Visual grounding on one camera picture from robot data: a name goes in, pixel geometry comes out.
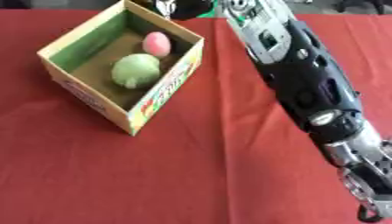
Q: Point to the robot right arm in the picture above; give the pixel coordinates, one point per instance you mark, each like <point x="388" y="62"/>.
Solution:
<point x="306" y="75"/>

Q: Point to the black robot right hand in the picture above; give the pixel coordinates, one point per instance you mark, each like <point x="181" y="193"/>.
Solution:
<point x="188" y="8"/>

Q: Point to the pink toy peach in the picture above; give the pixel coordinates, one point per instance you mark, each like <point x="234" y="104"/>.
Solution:
<point x="156" y="43"/>

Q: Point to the tan cardboard box green inside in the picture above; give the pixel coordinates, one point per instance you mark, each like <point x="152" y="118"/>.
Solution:
<point x="161" y="96"/>

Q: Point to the green round toy cabbage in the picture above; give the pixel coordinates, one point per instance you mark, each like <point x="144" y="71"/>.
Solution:
<point x="135" y="70"/>

